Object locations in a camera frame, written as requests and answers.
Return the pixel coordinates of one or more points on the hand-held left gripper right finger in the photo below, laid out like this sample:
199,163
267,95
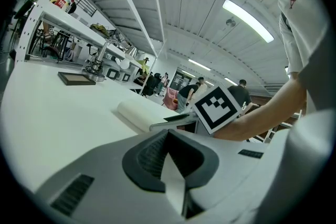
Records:
223,165

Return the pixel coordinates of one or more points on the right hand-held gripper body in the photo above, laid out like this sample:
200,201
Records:
216,110

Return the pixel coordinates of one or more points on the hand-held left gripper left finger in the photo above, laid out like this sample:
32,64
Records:
105,178

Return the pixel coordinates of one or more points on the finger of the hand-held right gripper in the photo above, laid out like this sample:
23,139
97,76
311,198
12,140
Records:
178,122

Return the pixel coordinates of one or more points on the person's right forearm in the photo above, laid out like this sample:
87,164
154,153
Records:
262,115

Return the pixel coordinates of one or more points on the long ceiling tube light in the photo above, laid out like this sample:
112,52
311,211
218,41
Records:
199,64
231,81
248,21

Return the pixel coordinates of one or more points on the round silver ceiling fixture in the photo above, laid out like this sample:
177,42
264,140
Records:
230,22

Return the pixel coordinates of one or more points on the person's white shirt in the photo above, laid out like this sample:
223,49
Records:
296,21

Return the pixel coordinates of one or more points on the olive green cloth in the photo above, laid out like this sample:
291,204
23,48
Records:
99,29

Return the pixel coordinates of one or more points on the red white bottle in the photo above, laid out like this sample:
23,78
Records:
62,2

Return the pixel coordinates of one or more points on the white metal shelf rack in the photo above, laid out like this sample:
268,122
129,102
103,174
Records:
27,21

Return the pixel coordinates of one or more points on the small black picture frame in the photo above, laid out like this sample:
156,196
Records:
126,77
112,74

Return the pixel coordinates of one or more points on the black frame with tan panel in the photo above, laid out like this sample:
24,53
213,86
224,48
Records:
76,78

